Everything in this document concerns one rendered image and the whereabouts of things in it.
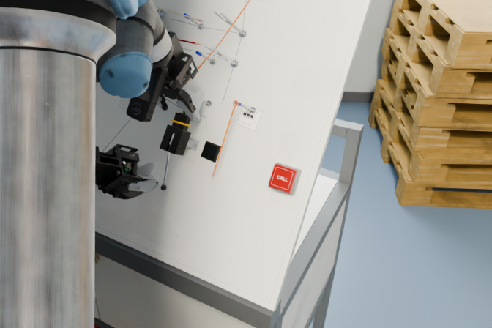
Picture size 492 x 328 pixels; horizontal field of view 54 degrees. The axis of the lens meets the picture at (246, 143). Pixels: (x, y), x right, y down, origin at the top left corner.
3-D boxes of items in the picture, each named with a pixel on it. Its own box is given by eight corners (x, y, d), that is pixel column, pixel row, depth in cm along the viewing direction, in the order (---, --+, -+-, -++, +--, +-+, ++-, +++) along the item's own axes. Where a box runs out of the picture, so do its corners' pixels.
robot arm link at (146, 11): (92, 11, 74) (99, -27, 78) (121, 56, 83) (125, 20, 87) (141, 3, 73) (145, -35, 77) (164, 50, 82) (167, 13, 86)
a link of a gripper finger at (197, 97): (218, 105, 104) (195, 77, 98) (205, 127, 102) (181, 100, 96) (208, 104, 106) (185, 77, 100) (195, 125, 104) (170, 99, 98)
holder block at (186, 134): (168, 149, 109) (159, 148, 106) (176, 126, 109) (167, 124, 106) (183, 155, 108) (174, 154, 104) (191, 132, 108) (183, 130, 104)
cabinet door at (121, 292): (252, 405, 132) (259, 316, 110) (99, 322, 152) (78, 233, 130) (257, 397, 134) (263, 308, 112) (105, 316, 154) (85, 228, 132)
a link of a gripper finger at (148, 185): (173, 187, 105) (140, 181, 98) (156, 198, 108) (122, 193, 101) (170, 174, 106) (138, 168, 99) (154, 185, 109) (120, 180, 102)
